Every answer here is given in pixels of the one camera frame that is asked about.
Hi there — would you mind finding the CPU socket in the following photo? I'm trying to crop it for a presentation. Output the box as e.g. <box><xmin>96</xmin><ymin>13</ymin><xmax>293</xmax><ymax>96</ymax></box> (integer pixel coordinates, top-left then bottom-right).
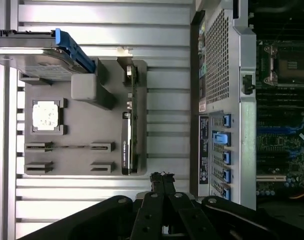
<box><xmin>262</xmin><ymin>40</ymin><xmax>304</xmax><ymax>88</ymax></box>

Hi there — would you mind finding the green motherboard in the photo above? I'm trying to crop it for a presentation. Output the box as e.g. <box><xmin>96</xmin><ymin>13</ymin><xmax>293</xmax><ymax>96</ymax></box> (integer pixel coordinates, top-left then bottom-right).
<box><xmin>255</xmin><ymin>39</ymin><xmax>304</xmax><ymax>201</ymax></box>

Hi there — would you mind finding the silver CPU chip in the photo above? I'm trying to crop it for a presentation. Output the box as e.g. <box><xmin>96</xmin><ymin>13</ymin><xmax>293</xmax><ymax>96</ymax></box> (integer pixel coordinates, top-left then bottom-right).
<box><xmin>31</xmin><ymin>100</ymin><xmax>61</xmax><ymax>131</ymax></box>

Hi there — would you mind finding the open black PC case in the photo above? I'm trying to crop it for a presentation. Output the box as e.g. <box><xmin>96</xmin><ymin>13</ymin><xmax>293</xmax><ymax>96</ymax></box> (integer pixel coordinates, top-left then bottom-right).
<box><xmin>189</xmin><ymin>0</ymin><xmax>304</xmax><ymax>227</ymax></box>

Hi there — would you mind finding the white expansion slot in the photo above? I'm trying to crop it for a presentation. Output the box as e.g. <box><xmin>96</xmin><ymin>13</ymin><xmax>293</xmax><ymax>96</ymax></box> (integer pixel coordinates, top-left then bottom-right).
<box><xmin>256</xmin><ymin>174</ymin><xmax>287</xmax><ymax>184</ymax></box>

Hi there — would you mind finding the blue expansion slot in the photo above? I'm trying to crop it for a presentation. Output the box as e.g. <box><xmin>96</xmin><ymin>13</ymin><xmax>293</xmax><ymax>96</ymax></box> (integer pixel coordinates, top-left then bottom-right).
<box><xmin>256</xmin><ymin>126</ymin><xmax>295</xmax><ymax>137</ymax></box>

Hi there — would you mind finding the grey plastic parts rack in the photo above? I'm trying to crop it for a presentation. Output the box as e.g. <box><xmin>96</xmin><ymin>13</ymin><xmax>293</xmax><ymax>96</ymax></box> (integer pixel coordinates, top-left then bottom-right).
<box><xmin>17</xmin><ymin>58</ymin><xmax>148</xmax><ymax>177</ymax></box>

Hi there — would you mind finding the silver hard disk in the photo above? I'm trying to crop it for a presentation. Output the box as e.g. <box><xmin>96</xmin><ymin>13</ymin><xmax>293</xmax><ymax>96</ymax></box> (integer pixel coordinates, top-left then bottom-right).
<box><xmin>0</xmin><ymin>48</ymin><xmax>80</xmax><ymax>82</ymax></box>

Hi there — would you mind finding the blue disk caddy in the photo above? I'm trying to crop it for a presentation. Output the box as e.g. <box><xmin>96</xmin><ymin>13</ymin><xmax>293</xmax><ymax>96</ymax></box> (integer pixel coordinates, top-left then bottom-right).
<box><xmin>0</xmin><ymin>27</ymin><xmax>97</xmax><ymax>75</ymax></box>

